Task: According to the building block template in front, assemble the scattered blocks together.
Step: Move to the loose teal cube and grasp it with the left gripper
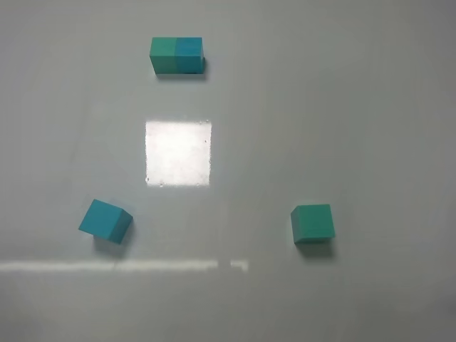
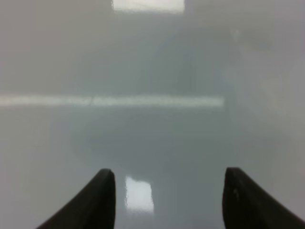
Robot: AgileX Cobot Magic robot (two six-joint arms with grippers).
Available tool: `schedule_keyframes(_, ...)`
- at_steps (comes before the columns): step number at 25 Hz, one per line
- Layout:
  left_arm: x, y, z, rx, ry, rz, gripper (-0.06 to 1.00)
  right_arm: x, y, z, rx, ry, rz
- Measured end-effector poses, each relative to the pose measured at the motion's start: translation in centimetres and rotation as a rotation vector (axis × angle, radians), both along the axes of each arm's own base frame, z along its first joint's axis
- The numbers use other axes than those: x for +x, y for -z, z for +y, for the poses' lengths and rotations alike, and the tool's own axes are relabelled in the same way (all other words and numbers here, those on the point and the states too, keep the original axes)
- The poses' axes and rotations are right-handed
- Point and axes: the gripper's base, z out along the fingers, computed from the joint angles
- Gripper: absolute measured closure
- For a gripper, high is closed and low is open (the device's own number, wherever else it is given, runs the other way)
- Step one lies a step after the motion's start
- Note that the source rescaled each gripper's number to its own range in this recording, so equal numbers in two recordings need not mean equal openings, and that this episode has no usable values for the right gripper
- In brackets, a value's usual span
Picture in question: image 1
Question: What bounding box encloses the blue template block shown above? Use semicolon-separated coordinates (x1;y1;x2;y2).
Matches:
175;37;204;74

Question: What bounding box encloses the green template block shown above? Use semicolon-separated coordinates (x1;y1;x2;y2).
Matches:
150;37;177;75

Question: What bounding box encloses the green cube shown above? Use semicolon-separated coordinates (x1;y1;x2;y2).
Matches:
291;204;336;244

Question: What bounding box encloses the blue cube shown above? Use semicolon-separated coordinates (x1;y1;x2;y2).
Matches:
78;199;133;244

